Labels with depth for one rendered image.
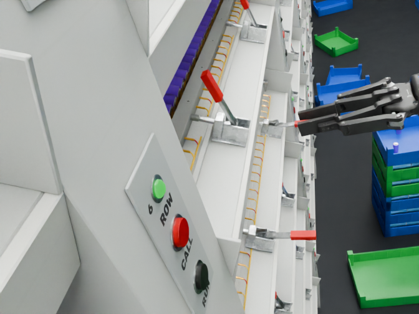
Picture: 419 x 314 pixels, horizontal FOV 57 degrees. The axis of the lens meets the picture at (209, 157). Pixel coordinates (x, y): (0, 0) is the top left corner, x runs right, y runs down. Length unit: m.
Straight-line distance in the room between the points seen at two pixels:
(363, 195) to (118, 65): 1.83
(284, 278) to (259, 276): 0.24
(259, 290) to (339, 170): 1.58
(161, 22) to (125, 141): 0.09
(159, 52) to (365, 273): 1.54
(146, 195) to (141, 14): 0.09
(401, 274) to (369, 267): 0.12
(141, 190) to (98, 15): 0.08
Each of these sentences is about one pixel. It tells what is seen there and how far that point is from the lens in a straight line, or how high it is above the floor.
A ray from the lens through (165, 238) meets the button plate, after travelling 0.20.
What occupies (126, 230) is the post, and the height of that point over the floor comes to 1.31.
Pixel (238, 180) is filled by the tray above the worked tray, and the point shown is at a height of 1.15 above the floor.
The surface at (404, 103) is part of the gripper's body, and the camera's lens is 0.73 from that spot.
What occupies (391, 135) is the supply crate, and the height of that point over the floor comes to 0.40.
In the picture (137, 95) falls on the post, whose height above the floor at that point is 1.34.
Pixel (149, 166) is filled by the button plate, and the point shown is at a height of 1.31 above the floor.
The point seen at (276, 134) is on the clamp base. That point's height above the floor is 0.96.
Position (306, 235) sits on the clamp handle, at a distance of 0.57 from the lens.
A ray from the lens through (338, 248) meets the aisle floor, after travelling 1.77.
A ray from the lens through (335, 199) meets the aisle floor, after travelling 1.95.
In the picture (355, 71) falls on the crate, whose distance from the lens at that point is 2.84.
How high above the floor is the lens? 1.42
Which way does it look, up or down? 38 degrees down
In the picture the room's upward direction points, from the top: 18 degrees counter-clockwise
